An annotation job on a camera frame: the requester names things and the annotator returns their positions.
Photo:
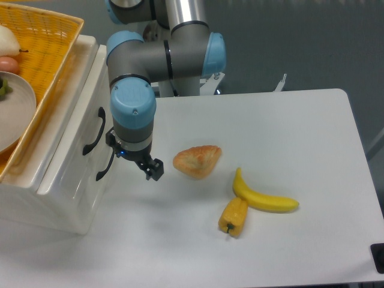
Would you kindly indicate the white pear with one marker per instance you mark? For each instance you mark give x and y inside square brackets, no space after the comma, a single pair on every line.
[9,43]

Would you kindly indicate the golden pastry bread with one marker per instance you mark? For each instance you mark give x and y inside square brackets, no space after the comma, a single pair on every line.
[197,162]

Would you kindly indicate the yellow woven basket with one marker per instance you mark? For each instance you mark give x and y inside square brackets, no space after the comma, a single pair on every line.
[48,36]

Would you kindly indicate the white drawer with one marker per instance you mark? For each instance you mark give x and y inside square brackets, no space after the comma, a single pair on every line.
[96,183]
[84,137]

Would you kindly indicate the grey round plate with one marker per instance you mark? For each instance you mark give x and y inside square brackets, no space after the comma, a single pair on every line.
[17,110]

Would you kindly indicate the white clip behind table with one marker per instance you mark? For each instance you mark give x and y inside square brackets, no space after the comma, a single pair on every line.
[281,83]

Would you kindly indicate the black corner device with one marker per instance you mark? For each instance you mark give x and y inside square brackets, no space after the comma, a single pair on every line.
[377,251]

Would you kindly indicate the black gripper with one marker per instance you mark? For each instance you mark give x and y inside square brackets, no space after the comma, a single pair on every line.
[138,152]

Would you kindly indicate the yellow banana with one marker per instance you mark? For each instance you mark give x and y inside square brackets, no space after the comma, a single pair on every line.
[260,201]

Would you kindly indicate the green leafy food piece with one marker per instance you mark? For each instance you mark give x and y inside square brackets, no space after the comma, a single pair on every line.
[5,88]

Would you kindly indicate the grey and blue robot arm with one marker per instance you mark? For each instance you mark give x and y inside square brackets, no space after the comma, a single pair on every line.
[190,51]

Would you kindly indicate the white drawer cabinet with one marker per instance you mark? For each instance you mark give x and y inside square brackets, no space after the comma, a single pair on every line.
[19,200]

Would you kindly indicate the yellow bell pepper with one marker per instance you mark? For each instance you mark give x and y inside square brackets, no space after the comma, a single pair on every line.
[233,217]

